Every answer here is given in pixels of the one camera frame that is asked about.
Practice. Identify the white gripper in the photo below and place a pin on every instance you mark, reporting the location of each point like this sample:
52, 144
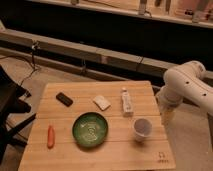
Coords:
167, 100

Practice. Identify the black eraser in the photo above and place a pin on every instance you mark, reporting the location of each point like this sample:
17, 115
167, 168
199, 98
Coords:
64, 99

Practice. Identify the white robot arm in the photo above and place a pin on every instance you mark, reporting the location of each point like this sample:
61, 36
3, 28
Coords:
184, 81

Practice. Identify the white paper cup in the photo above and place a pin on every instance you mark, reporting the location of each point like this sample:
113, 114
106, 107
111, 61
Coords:
142, 129

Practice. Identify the white tube with cap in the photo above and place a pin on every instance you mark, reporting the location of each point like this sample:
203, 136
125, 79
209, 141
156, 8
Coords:
126, 103

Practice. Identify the wooden table board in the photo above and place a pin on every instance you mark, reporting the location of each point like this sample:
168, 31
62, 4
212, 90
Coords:
120, 151

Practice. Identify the green ceramic bowl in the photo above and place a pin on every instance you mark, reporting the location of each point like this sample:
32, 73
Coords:
90, 130

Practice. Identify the orange carrot toy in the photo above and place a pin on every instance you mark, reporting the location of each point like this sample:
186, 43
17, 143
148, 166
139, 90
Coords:
51, 137

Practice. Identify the black chair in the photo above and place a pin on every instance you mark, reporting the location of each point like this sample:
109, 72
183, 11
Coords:
10, 93

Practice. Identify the grey metal rail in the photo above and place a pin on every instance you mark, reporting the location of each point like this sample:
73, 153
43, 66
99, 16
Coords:
92, 62

